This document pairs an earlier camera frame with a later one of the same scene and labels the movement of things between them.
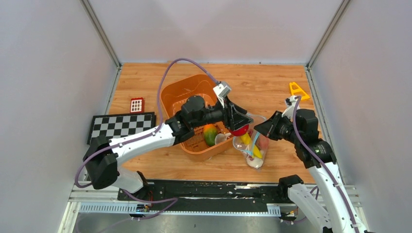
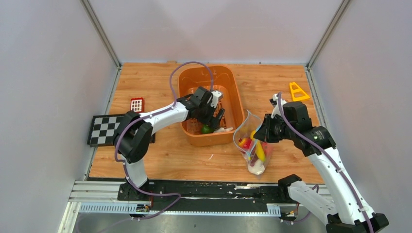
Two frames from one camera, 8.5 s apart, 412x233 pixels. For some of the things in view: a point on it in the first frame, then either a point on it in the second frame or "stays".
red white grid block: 137,105 stays
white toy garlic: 221,137 → 222,129
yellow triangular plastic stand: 305,97 stays
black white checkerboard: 112,126 stays
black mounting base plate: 229,195 stays
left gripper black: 229,122 → 213,123
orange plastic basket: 196,148 → 191,78
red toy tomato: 241,131 → 245,142
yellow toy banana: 246,138 → 259,146
